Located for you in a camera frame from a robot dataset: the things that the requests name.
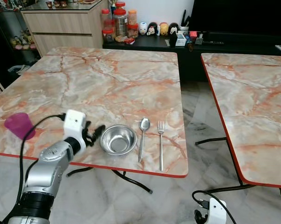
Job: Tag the light wooden cabinet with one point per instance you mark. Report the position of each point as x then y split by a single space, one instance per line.
61 28

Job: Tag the black television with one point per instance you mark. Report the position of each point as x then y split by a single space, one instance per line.
238 16

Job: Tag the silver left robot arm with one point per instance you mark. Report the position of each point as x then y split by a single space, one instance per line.
52 161

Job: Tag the glass display shelf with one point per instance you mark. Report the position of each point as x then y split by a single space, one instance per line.
14 39

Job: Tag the marble-top folding table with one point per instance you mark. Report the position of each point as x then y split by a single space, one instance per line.
257 107
103 88

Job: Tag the stainless steel bowl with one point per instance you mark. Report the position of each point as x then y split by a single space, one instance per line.
118 140

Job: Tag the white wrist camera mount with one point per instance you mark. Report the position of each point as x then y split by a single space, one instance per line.
217 212
74 122

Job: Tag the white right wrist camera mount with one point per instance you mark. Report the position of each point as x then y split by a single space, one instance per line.
217 212

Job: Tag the yellow round figurine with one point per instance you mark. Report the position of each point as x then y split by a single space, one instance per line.
164 29

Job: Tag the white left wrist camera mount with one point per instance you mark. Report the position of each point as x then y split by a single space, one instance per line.
74 122

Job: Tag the small white box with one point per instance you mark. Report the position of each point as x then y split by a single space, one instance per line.
180 39

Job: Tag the purple plastic cup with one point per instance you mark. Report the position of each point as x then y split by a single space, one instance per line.
20 125

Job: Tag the large red-lidded jar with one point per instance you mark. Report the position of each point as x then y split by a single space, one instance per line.
120 23

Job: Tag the steel fork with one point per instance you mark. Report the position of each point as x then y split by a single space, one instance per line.
161 144

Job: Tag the steel spoon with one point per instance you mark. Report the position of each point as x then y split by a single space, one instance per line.
144 124

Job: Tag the white round figurine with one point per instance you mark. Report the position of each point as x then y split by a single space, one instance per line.
143 28

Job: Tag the small red-lidded jar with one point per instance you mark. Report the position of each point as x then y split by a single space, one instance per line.
107 35
132 31

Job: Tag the orange-lidded jar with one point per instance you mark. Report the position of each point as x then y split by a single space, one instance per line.
132 17

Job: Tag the black round figurine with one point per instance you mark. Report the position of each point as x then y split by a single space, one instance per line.
173 29

